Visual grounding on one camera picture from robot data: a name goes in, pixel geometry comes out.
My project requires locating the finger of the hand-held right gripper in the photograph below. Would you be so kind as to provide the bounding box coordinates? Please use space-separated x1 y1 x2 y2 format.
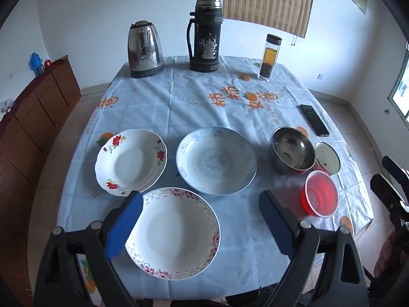
370 174 409 213
382 156 409 195

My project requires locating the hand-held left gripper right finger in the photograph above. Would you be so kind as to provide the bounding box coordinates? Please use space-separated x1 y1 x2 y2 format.
258 189 369 307

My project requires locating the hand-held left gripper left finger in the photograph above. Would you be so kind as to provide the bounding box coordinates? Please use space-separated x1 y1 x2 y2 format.
33 190 144 307

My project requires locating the white plate with pink floral rim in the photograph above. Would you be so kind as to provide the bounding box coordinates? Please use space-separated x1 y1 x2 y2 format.
125 187 221 280

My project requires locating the red plastic bowl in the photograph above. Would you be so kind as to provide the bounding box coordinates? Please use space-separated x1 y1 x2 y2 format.
301 170 339 218

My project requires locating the white plate with red flowers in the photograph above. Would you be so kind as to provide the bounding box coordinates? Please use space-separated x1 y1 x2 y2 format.
95 129 168 197

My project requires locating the red and white enamel bowl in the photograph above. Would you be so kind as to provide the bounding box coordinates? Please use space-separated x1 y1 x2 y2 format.
313 141 341 175

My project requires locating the stainless steel bowl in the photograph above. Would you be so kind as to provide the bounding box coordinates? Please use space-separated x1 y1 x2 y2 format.
271 127 316 174

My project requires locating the blue patterned plate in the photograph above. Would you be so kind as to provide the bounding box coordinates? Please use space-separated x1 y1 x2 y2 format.
176 127 258 196

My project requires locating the person's right hand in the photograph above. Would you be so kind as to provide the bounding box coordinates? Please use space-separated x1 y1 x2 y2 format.
374 230 398 279

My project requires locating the window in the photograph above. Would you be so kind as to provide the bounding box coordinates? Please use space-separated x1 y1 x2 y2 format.
387 41 409 119

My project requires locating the black smartphone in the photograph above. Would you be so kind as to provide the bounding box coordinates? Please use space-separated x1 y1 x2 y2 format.
300 104 330 137

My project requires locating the brown wooden sideboard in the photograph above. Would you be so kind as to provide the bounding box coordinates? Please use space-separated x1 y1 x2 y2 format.
0 55 83 307

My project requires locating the glass tea bottle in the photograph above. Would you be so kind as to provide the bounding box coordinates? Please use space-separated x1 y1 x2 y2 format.
257 34 282 81

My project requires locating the stainless steel electric kettle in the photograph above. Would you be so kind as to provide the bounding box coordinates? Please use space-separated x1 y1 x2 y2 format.
128 21 165 79

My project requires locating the blue water bottle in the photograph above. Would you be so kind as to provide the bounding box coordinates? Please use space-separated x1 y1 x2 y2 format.
29 52 44 76

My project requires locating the worn black thermos flask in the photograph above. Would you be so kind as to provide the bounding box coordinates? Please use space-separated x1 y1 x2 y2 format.
186 0 223 72

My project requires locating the bamboo window blind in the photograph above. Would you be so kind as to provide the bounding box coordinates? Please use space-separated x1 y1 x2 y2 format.
223 0 317 37

